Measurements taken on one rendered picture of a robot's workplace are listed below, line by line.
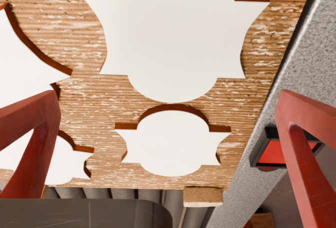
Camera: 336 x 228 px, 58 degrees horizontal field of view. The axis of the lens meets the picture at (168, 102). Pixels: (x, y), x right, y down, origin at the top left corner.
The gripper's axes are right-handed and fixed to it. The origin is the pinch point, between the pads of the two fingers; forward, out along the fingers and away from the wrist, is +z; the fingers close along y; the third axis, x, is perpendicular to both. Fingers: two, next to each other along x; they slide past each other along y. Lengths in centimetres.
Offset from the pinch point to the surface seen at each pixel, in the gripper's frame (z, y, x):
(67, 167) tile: 17.7, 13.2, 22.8
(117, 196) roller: 24.4, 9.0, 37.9
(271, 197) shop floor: 170, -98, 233
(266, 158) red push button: 18.7, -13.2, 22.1
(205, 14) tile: 11.2, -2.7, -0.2
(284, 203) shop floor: 173, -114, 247
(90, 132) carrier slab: 16.7, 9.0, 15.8
